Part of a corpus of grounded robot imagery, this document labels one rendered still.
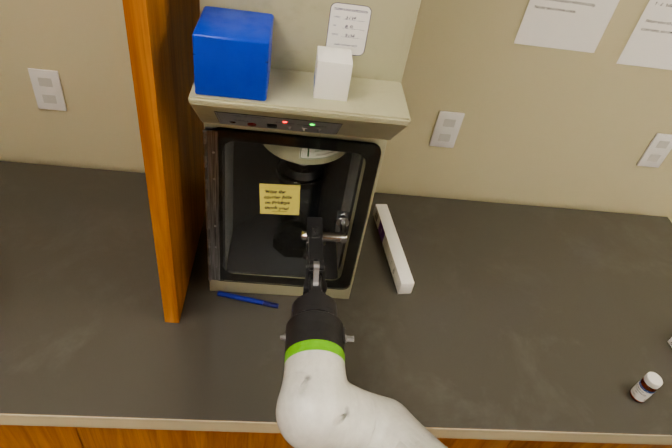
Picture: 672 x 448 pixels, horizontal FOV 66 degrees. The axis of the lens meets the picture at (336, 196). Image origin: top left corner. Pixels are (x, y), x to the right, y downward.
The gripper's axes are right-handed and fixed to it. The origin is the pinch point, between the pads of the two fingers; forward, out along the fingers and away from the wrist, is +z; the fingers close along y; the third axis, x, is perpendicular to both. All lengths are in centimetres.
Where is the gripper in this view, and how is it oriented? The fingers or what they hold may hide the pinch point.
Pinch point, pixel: (314, 235)
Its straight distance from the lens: 99.2
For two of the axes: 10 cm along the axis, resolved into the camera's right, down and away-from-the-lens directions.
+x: -10.0, -0.4, -0.8
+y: 0.9, -7.5, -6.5
